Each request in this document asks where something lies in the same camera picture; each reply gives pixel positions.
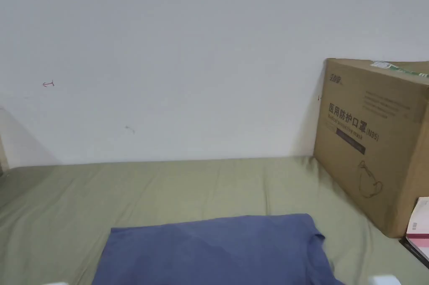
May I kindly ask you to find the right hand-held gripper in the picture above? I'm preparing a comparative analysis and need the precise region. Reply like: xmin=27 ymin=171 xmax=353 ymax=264
xmin=370 ymin=274 xmax=399 ymax=285

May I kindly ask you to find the white and pink box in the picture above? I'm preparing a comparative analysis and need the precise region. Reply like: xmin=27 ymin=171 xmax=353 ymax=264
xmin=398 ymin=197 xmax=429 ymax=270

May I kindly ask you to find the dark blue shirt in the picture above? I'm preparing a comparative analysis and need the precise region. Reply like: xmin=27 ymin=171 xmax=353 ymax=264
xmin=91 ymin=213 xmax=346 ymax=285

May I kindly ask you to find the brown cardboard carton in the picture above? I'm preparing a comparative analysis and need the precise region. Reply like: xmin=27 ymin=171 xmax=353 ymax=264
xmin=313 ymin=58 xmax=429 ymax=239

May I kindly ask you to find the bed with pale green sheet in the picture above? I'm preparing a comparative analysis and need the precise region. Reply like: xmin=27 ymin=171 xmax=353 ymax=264
xmin=0 ymin=155 xmax=429 ymax=285

